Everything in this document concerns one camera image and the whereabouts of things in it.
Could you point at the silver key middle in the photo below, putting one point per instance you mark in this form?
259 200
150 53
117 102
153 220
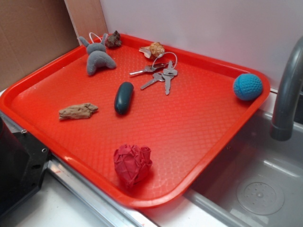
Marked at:
156 77

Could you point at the aluminium rail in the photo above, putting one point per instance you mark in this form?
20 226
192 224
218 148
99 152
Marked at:
66 199

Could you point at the dark brown seashell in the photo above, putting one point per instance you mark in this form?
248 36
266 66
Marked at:
113 40

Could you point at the grey plastic sink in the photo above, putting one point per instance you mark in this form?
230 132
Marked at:
255 181

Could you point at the brown driftwood piece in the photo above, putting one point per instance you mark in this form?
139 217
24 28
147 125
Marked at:
79 111

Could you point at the brown cardboard panel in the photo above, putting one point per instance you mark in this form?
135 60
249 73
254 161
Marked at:
35 32

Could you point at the crumpled red paper ball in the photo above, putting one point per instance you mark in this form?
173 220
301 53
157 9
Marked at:
132 163

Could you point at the tan conch seashell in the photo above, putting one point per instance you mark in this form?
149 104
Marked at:
154 50

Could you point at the grey faucet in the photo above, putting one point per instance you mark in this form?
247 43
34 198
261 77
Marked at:
288 107

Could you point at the silver key right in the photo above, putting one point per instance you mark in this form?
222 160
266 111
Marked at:
168 74

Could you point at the grey plush bunny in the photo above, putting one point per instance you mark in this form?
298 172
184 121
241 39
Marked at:
97 56

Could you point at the red plastic tray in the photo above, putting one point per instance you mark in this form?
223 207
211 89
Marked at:
185 130

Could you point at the blue dimpled ball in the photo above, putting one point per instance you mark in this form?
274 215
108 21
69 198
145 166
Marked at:
247 87

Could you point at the dark green plastic pickle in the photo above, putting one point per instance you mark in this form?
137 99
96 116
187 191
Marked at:
123 98

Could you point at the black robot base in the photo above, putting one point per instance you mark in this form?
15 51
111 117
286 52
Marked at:
23 161

